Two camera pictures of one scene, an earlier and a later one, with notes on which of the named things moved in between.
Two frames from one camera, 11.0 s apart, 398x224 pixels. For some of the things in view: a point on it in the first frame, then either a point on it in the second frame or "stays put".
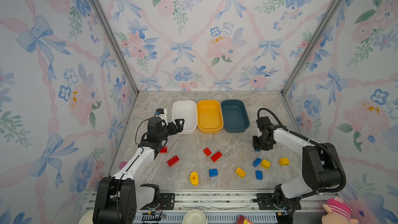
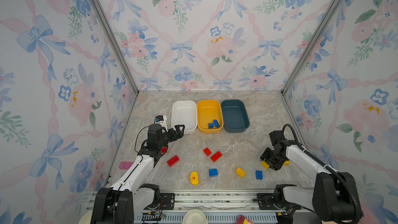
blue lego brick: [257, 162] → [216, 123]
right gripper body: [258, 143] → [270, 156]
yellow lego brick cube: [266, 164] stays put
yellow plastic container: [210, 116] stays put
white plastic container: [185, 110] stays put
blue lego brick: [259, 175] stays put
